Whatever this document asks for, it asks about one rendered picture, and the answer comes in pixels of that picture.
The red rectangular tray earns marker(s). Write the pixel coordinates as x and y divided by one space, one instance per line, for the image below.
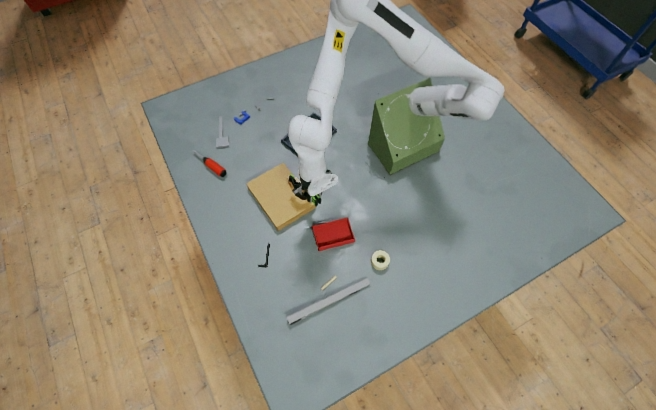
333 234

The tan wooden board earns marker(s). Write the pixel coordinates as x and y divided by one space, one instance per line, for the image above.
274 194

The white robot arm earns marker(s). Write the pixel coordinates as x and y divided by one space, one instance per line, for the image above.
416 47

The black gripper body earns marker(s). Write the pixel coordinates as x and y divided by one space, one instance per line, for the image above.
304 184

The red-handled screwdriver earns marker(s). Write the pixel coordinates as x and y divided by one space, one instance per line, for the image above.
213 165

